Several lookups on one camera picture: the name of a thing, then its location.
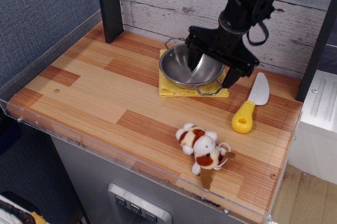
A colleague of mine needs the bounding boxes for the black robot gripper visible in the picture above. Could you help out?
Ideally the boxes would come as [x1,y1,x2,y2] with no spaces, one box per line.
[185,26,260,88]

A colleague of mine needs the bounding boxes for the stainless steel bowl with handles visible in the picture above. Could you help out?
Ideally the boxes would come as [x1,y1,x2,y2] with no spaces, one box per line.
[159,43,225,97]

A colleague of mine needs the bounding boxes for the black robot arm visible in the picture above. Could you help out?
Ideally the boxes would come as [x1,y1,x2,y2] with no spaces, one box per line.
[185,0,274,88]

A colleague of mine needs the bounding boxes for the folded yellow cloth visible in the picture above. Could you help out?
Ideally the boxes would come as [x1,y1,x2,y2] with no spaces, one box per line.
[159,48,230,98]

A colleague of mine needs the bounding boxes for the brown white plush dog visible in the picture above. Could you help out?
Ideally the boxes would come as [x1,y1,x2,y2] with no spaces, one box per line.
[175,123,235,190]

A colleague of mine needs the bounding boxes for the white cabinet at right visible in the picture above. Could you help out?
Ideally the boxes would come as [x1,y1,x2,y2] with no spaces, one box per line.
[288,70,336,184]

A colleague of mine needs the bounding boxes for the silver dispenser button panel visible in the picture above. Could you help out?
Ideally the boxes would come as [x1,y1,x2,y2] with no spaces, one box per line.
[107,183,173,223]

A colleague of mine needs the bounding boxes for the clear acrylic table guard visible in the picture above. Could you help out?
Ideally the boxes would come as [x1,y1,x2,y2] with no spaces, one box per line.
[1,13,302,223]

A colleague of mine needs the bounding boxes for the yellow black object bottom left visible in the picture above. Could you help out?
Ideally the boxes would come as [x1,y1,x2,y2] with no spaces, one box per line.
[1,200,46,224]

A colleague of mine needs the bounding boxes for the yellow handled toy knife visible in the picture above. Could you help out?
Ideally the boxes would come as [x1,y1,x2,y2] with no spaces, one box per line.
[232,72,270,133]

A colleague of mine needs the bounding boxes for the black vertical post right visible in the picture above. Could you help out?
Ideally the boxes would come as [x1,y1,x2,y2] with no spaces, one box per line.
[295,0,336,102]

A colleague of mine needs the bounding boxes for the black vertical post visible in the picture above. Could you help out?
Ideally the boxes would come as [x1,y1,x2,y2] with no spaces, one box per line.
[99,0,124,43]
[295,0,336,102]

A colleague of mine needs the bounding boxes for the black vertical post left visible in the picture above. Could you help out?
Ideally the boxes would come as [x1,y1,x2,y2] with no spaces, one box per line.
[99,0,124,43]

